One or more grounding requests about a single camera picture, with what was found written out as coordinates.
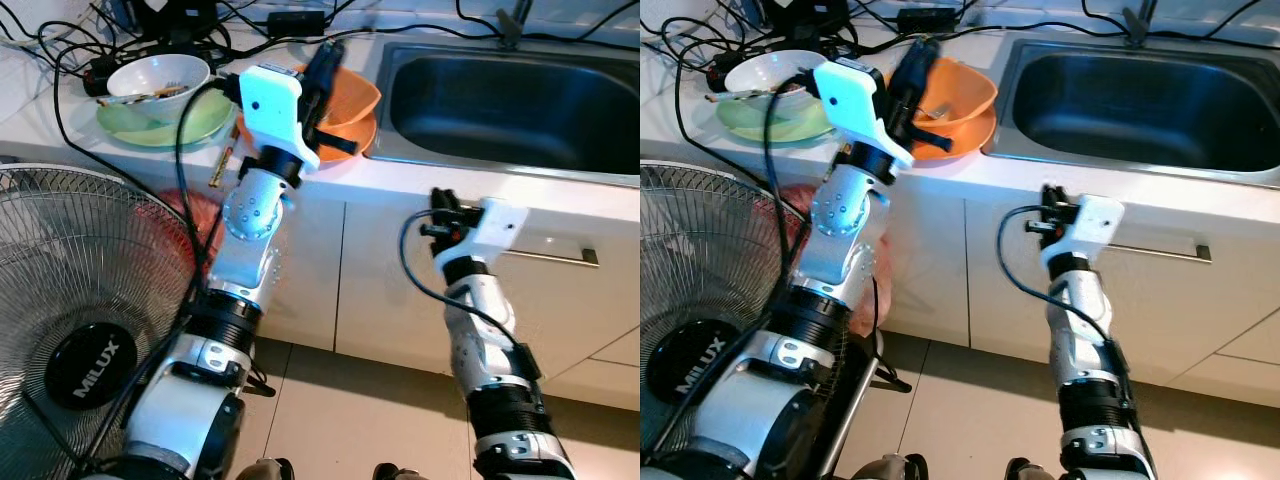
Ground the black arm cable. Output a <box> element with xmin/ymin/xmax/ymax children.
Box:
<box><xmin>75</xmin><ymin>78</ymin><xmax>246</xmax><ymax>471</ymax></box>
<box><xmin>398</xmin><ymin>208</ymin><xmax>546</xmax><ymax>381</ymax></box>
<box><xmin>650</xmin><ymin>72</ymin><xmax>821</xmax><ymax>471</ymax></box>
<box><xmin>996</xmin><ymin>204</ymin><xmax>1136</xmax><ymax>381</ymax></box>

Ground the white kitchen cabinet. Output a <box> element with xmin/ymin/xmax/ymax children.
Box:
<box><xmin>195</xmin><ymin>165</ymin><xmax>641</xmax><ymax>413</ymax></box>
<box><xmin>880</xmin><ymin>165</ymin><xmax>1280</xmax><ymax>411</ymax></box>

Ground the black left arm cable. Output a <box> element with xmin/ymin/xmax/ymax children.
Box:
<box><xmin>75</xmin><ymin>78</ymin><xmax>246</xmax><ymax>471</ymax></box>
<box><xmin>650</xmin><ymin>72</ymin><xmax>821</xmax><ymax>471</ymax></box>

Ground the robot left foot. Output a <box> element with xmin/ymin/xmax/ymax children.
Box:
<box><xmin>858</xmin><ymin>455</ymin><xmax>929</xmax><ymax>480</ymax></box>

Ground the black box with white label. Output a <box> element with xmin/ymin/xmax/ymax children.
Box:
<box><xmin>760</xmin><ymin>0</ymin><xmax>859</xmax><ymax>36</ymax></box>
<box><xmin>135</xmin><ymin>0</ymin><xmax>219</xmax><ymax>39</ymax></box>

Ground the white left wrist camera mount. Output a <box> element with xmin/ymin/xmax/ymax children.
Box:
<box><xmin>238</xmin><ymin>63</ymin><xmax>323</xmax><ymax>173</ymax></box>
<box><xmin>812</xmin><ymin>58</ymin><xmax>916</xmax><ymax>171</ymax></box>

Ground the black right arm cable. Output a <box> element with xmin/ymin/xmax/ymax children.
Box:
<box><xmin>996</xmin><ymin>204</ymin><xmax>1136</xmax><ymax>381</ymax></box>
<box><xmin>398</xmin><ymin>208</ymin><xmax>546</xmax><ymax>381</ymax></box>

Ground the orange plate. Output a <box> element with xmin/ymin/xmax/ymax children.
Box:
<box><xmin>900</xmin><ymin>105</ymin><xmax>998</xmax><ymax>161</ymax></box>
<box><xmin>235</xmin><ymin>110</ymin><xmax>379</xmax><ymax>163</ymax></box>

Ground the green plate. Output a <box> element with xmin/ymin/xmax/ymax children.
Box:
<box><xmin>96</xmin><ymin>88</ymin><xmax>236</xmax><ymax>149</ymax></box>
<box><xmin>715</xmin><ymin>90</ymin><xmax>836</xmax><ymax>143</ymax></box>

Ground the white bowl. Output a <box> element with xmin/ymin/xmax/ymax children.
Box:
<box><xmin>723</xmin><ymin>50</ymin><xmax>829</xmax><ymax>109</ymax></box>
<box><xmin>106</xmin><ymin>54</ymin><xmax>212</xmax><ymax>111</ymax></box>

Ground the black power strip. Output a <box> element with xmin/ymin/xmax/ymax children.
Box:
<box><xmin>705</xmin><ymin>55</ymin><xmax>751</xmax><ymax>93</ymax></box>
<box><xmin>83</xmin><ymin>55</ymin><xmax>136</xmax><ymax>98</ymax></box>

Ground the grey metal stand leg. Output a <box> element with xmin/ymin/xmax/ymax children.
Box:
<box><xmin>825</xmin><ymin>335</ymin><xmax>911</xmax><ymax>476</ymax></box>

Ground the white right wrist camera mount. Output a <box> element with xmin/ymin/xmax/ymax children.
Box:
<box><xmin>433</xmin><ymin>197</ymin><xmax>530</xmax><ymax>273</ymax></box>
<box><xmin>1040</xmin><ymin>193</ymin><xmax>1125</xmax><ymax>269</ymax></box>

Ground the grey standing fan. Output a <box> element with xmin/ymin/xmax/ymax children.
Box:
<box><xmin>0</xmin><ymin>163</ymin><xmax>201</xmax><ymax>480</ymax></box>
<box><xmin>640</xmin><ymin>160</ymin><xmax>831</xmax><ymax>480</ymax></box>

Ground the orange bowl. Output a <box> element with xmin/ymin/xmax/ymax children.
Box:
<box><xmin>295</xmin><ymin>62</ymin><xmax>383</xmax><ymax>136</ymax></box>
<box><xmin>885</xmin><ymin>57</ymin><xmax>999</xmax><ymax>136</ymax></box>

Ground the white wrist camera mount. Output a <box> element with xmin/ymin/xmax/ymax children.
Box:
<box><xmin>812</xmin><ymin>58</ymin><xmax>916</xmax><ymax>171</ymax></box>
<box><xmin>238</xmin><ymin>63</ymin><xmax>323</xmax><ymax>173</ymax></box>
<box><xmin>433</xmin><ymin>197</ymin><xmax>530</xmax><ymax>273</ymax></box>
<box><xmin>1040</xmin><ymin>193</ymin><xmax>1125</xmax><ymax>269</ymax></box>

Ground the black power adapter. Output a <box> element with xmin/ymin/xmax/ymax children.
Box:
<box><xmin>265</xmin><ymin>8</ymin><xmax>328</xmax><ymax>33</ymax></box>
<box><xmin>896</xmin><ymin>5</ymin><xmax>959</xmax><ymax>31</ymax></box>

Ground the stainless steel sink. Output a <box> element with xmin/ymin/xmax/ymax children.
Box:
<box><xmin>985</xmin><ymin>35</ymin><xmax>1280</xmax><ymax>189</ymax></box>
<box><xmin>372</xmin><ymin>38</ymin><xmax>641</xmax><ymax>186</ymax></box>

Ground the chrome sink faucet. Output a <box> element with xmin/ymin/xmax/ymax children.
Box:
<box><xmin>1120</xmin><ymin>0</ymin><xmax>1156</xmax><ymax>46</ymax></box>
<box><xmin>495</xmin><ymin>0</ymin><xmax>536</xmax><ymax>49</ymax></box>

